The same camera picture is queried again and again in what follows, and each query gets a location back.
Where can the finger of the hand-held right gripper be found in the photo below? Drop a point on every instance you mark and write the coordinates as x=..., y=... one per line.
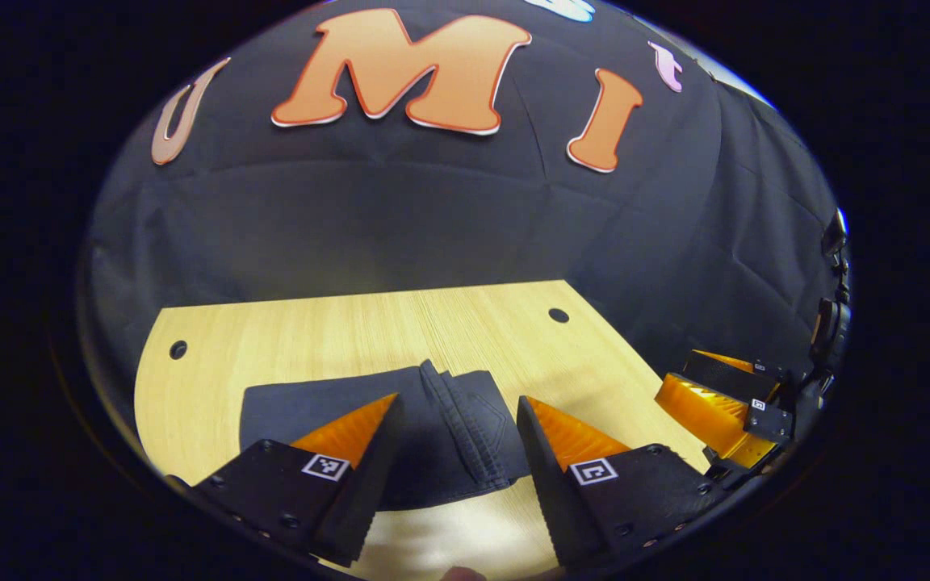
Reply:
x=723, y=378
x=699, y=411

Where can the black jeans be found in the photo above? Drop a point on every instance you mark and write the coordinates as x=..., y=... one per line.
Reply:
x=457, y=436

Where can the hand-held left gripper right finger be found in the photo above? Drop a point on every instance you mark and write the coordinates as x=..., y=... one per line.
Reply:
x=550, y=484

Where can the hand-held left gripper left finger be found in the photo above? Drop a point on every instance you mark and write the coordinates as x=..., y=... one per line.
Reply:
x=372, y=484

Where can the black backdrop cloth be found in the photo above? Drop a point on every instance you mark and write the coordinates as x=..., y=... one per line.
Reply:
x=433, y=226

